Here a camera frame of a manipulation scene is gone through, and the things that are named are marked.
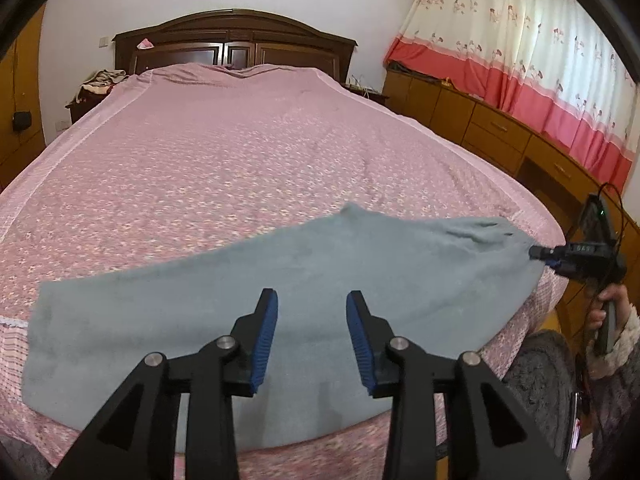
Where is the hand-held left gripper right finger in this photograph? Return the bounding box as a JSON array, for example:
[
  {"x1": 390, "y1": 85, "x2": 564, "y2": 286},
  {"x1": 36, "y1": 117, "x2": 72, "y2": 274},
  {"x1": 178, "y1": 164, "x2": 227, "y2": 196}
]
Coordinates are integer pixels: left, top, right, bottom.
[{"x1": 346, "y1": 290, "x2": 571, "y2": 480}]

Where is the person's right forearm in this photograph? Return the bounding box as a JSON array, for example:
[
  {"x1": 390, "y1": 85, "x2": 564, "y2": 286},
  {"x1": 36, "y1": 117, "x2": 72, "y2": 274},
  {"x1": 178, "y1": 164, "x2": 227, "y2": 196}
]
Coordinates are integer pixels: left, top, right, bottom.
[{"x1": 585, "y1": 310, "x2": 640, "y2": 480}]

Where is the pile of clothes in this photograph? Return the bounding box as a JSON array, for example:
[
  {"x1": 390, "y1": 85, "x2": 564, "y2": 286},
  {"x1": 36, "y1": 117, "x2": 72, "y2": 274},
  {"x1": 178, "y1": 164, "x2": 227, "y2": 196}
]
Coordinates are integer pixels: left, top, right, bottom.
[{"x1": 75, "y1": 69, "x2": 128, "y2": 106}]

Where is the grey-blue towel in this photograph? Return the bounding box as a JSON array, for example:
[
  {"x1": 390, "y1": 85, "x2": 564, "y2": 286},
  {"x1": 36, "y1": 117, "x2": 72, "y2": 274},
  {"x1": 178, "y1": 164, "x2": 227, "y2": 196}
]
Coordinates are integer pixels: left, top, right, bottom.
[{"x1": 21, "y1": 202, "x2": 546, "y2": 450}]

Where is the dark wooden headboard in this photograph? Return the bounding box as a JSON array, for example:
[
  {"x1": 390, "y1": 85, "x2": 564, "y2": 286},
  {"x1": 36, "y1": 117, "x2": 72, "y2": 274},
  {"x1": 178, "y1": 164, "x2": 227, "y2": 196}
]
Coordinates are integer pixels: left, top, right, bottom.
[{"x1": 112, "y1": 8, "x2": 358, "y2": 86}]

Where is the wooden cabinet row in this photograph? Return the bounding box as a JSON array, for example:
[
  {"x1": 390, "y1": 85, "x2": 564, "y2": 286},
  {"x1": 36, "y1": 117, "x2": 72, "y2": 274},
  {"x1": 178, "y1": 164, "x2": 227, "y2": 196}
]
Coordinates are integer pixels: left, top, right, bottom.
[{"x1": 384, "y1": 69, "x2": 640, "y2": 241}]

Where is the dark wooden nightstand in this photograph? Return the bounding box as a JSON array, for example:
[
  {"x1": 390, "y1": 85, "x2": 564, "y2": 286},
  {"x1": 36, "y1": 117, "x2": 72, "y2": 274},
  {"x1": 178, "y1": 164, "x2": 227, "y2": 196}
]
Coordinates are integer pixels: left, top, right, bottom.
[
  {"x1": 65, "y1": 95, "x2": 108, "y2": 123},
  {"x1": 345, "y1": 82, "x2": 391, "y2": 110}
]

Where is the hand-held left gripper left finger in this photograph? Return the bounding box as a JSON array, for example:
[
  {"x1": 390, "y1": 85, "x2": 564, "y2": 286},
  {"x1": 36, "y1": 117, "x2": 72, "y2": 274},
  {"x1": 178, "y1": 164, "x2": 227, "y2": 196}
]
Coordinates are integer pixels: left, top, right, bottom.
[{"x1": 50, "y1": 288, "x2": 279, "y2": 480}]

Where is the person's grey fleece garment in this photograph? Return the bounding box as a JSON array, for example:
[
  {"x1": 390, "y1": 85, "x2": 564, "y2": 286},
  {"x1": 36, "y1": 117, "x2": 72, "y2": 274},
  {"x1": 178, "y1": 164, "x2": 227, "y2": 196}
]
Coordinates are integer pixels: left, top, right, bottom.
[{"x1": 500, "y1": 330, "x2": 591, "y2": 480}]

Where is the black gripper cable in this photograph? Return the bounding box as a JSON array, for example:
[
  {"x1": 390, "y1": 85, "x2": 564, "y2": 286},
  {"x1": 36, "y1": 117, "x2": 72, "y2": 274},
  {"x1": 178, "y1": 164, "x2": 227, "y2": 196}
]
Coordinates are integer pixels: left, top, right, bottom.
[{"x1": 565, "y1": 182, "x2": 626, "y2": 321}]

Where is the dark cloth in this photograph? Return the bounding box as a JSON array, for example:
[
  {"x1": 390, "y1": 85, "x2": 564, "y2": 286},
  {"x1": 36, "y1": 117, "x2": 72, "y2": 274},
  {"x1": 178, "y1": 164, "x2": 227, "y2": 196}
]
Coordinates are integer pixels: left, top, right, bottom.
[{"x1": 387, "y1": 59, "x2": 453, "y2": 88}]

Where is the person's right hand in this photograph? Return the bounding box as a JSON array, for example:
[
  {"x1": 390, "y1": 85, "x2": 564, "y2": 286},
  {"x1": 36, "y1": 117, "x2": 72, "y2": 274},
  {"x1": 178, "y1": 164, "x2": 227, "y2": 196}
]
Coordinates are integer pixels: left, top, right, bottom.
[{"x1": 586, "y1": 285, "x2": 633, "y2": 358}]

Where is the wooden wardrobe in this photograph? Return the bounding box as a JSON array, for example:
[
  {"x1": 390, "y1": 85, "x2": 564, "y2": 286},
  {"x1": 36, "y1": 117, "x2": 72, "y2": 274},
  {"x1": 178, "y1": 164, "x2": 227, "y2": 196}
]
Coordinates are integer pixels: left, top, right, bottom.
[{"x1": 0, "y1": 2, "x2": 48, "y2": 191}]

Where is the white cable clutter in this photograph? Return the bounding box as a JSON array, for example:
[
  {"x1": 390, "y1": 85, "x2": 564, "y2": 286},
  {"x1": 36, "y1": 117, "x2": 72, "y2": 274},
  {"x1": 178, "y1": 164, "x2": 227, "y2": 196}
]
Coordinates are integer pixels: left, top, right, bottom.
[{"x1": 349, "y1": 75, "x2": 382, "y2": 97}]

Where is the red and white floral curtain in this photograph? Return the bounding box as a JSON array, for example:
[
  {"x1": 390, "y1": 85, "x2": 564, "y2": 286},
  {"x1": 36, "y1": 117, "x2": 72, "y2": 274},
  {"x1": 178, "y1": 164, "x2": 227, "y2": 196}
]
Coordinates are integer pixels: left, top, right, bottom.
[{"x1": 384, "y1": 0, "x2": 640, "y2": 193}]

